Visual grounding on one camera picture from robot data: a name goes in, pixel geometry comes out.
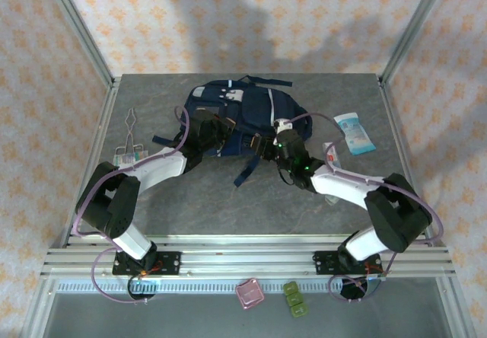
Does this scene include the navy blue backpack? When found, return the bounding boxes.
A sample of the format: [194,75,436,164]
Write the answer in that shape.
[151,75,315,187]

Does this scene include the white red tube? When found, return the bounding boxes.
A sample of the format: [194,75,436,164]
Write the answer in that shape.
[322,142,342,205]

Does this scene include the blue wet wipes pack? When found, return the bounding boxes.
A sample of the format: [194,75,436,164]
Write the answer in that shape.
[333,113,377,156]

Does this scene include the small green white packet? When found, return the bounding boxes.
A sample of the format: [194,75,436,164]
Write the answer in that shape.
[113,150,150,171]

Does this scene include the pink square container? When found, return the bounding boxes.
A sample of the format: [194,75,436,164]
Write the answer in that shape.
[234,278,266,311]

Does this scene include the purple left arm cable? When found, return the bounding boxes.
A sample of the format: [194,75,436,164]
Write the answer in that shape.
[74,105,191,305]

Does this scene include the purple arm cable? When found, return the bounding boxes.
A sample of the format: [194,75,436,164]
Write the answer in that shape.
[281,112,444,305]
[74,105,191,305]

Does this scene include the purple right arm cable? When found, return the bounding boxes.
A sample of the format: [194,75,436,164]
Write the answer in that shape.
[281,112,444,305]

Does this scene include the metal wire tongs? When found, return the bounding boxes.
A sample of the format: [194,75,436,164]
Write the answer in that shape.
[115,108,149,156]

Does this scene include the wide aluminium mounting rail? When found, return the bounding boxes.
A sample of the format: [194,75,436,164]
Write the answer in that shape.
[40,234,456,278]

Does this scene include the aluminium table edge rail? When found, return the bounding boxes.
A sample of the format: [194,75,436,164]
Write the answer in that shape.
[60,78,123,247]
[378,77,434,246]

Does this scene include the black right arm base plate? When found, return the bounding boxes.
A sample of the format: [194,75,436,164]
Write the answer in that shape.
[314,250,383,276]

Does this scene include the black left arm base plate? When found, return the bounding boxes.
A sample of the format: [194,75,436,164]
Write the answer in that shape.
[112,251,182,276]

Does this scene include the white slotted cable duct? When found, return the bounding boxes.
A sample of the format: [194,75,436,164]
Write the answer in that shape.
[56,279,366,294]

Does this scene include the black round cable grommet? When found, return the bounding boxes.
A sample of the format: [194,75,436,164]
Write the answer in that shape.
[127,276,158,301]
[339,276,376,301]

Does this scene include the aluminium frame post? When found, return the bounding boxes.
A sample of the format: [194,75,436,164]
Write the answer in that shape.
[40,0,115,88]
[378,0,454,84]

